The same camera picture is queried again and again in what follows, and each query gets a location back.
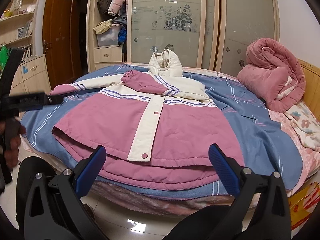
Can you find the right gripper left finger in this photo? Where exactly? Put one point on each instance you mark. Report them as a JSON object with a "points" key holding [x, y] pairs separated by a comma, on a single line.
{"points": [[48, 205]]}

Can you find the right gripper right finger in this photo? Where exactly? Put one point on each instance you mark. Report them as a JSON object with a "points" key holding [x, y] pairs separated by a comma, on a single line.
{"points": [[260, 209]]}

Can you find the pink white hooded jacket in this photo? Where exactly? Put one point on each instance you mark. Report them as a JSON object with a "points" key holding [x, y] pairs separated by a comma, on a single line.
{"points": [[156, 126]]}

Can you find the person left hand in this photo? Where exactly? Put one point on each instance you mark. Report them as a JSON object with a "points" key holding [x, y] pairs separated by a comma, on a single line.
{"points": [[11, 155]]}

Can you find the light wood side cabinet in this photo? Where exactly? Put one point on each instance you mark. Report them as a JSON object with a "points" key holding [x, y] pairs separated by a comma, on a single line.
{"points": [[31, 77]]}

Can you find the yellow red shopping bag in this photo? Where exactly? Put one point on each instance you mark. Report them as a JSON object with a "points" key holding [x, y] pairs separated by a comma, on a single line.
{"points": [[303, 203]]}

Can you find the pink floral mattress cover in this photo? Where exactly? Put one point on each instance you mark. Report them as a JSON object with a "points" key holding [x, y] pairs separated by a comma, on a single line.
{"points": [[267, 140]]}

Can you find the floral white blanket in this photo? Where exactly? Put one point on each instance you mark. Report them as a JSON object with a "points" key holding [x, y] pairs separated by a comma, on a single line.
{"points": [[305, 125]]}

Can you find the brown wooden door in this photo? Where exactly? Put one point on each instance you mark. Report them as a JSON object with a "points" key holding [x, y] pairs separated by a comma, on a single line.
{"points": [[63, 38]]}

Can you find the beige cloth bag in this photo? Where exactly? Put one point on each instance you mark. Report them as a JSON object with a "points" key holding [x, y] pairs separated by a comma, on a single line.
{"points": [[103, 27]]}

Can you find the clear plastic storage box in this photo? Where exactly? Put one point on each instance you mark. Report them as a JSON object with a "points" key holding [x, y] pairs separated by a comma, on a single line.
{"points": [[109, 37]]}

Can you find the wooden bed headboard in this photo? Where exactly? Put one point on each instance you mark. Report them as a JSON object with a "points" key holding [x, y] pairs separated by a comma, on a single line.
{"points": [[311, 96]]}

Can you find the blue garment in wardrobe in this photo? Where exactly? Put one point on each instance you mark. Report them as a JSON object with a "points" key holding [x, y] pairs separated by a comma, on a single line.
{"points": [[122, 36]]}

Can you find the rolled pink quilt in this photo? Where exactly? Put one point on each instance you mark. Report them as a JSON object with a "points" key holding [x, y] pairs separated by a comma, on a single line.
{"points": [[273, 74]]}

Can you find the beige sliding door wardrobe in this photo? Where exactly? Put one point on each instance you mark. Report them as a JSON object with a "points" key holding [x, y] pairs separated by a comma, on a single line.
{"points": [[208, 34]]}

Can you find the wall bookshelf with books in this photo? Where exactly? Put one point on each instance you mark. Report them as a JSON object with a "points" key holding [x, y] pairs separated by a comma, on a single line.
{"points": [[18, 25]]}

